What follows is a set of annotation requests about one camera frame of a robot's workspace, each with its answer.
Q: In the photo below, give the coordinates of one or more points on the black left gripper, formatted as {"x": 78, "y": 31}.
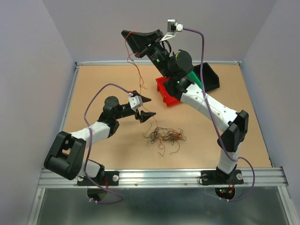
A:
{"x": 144, "y": 116}

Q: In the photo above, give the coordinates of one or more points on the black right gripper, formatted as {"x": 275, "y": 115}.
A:
{"x": 137, "y": 41}

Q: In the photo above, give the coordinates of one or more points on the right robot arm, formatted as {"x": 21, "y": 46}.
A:
{"x": 185, "y": 86}

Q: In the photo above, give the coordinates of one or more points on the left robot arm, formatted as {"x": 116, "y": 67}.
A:
{"x": 66, "y": 155}

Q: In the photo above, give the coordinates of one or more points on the red plastic bin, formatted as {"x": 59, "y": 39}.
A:
{"x": 167, "y": 99}

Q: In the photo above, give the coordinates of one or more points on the green plastic bin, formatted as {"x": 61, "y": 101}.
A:
{"x": 193, "y": 76}

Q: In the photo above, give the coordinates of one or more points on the black plastic bin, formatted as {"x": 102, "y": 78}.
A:
{"x": 210, "y": 78}

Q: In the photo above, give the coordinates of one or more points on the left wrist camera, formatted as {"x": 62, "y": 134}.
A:
{"x": 135, "y": 100}

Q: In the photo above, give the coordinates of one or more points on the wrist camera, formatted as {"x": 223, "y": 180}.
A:
{"x": 172, "y": 28}
{"x": 135, "y": 100}

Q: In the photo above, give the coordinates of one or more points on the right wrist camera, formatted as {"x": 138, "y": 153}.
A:
{"x": 172, "y": 28}

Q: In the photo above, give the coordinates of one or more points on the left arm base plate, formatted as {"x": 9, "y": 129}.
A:
{"x": 103, "y": 178}

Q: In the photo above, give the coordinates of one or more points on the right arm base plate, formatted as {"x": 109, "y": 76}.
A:
{"x": 221, "y": 178}

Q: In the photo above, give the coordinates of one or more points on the aluminium front rail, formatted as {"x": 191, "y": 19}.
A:
{"x": 178, "y": 178}

